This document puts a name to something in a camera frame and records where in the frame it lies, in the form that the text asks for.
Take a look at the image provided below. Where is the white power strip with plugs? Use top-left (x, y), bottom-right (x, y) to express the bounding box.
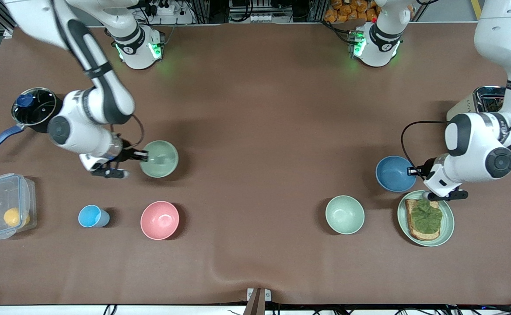
top-left (140, 0), bottom-right (176, 16)

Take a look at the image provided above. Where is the brown table cover sheet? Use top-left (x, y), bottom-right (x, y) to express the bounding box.
top-left (0, 23), bottom-right (511, 306)

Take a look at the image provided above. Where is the small metal table bracket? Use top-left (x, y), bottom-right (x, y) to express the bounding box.
top-left (247, 288), bottom-right (272, 302)

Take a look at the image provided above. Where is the silver toaster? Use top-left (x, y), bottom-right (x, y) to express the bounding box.
top-left (447, 86), bottom-right (511, 154)

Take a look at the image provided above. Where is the light blue cup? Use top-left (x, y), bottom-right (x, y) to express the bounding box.
top-left (78, 205), bottom-right (110, 228)

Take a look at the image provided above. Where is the pink bowl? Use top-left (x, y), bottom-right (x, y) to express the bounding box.
top-left (140, 201), bottom-right (180, 241)

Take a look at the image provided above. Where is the bread slice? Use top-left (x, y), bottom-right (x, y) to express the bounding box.
top-left (404, 199), bottom-right (441, 241)

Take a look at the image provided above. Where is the grey post under table edge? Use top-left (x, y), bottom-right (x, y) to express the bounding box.
top-left (243, 289), bottom-right (266, 315)

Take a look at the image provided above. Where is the bag of orange buns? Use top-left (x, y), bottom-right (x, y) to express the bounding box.
top-left (324, 0), bottom-right (378, 23)

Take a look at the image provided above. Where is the green lettuce leaf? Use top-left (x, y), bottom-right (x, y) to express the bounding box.
top-left (409, 196), bottom-right (443, 234)

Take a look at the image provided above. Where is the yellow lemon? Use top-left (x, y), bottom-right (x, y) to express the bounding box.
top-left (3, 207), bottom-right (31, 228)

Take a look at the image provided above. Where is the pale green bowl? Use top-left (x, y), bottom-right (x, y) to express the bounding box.
top-left (325, 195), bottom-right (365, 235)
top-left (140, 140), bottom-right (179, 179)

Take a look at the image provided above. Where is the pale green plate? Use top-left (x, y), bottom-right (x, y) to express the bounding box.
top-left (397, 190), bottom-right (455, 247)

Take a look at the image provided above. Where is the blue bowl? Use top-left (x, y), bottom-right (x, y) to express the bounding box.
top-left (375, 156), bottom-right (417, 193)

